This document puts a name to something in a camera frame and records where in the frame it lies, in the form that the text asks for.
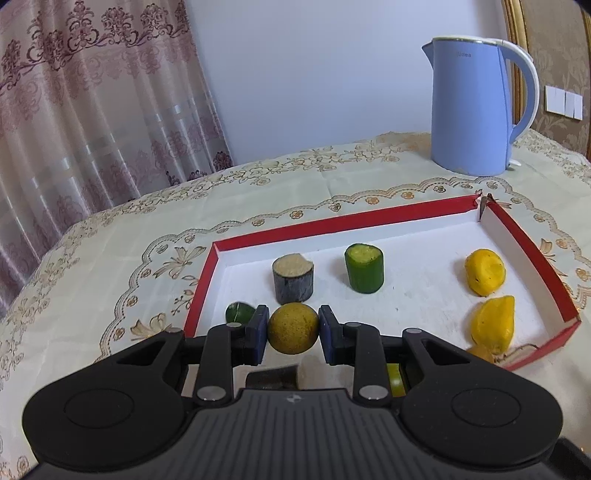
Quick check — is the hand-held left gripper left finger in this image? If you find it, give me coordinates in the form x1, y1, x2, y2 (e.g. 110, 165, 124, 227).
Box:
113, 305, 271, 408

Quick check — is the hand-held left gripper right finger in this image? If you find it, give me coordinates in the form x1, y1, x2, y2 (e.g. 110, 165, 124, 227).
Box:
318, 305, 483, 409

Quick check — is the green sugarcane piece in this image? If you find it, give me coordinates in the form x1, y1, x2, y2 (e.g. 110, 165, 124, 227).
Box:
225, 301, 256, 325

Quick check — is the round yellow-brown fruit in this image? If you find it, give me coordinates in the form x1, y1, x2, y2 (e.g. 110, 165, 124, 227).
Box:
268, 302, 320, 355

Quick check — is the dark eggplant piece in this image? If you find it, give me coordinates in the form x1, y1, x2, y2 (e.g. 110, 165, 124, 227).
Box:
271, 253, 315, 305
245, 357, 354, 391

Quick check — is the green cucumber piece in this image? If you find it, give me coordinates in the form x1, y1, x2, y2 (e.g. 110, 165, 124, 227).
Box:
344, 243, 385, 294

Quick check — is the red cardboard box tray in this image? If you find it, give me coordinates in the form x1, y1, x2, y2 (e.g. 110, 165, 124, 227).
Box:
183, 193, 581, 372

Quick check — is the small brown fruit with stem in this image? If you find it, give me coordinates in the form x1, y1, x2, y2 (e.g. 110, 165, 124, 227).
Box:
466, 344, 539, 365

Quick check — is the yellow fruit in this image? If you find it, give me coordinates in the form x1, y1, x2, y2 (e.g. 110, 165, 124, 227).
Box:
464, 248, 507, 297
470, 295, 515, 349

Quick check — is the green tomato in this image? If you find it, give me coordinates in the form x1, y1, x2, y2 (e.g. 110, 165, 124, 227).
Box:
387, 364, 407, 398

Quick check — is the cream embroidered tablecloth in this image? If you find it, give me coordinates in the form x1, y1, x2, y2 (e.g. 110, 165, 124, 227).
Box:
0, 129, 591, 476

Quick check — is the blue electric kettle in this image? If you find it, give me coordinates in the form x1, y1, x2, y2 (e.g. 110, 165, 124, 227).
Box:
421, 36, 541, 177

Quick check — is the pink patterned curtain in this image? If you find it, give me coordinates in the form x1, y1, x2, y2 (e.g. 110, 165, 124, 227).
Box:
0, 0, 234, 319

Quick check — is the white light switch panel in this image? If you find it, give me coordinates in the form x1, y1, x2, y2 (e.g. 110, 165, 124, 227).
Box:
544, 85, 583, 121

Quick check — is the gold framed wall panel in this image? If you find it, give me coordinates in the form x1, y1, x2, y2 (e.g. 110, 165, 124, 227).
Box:
501, 0, 591, 162

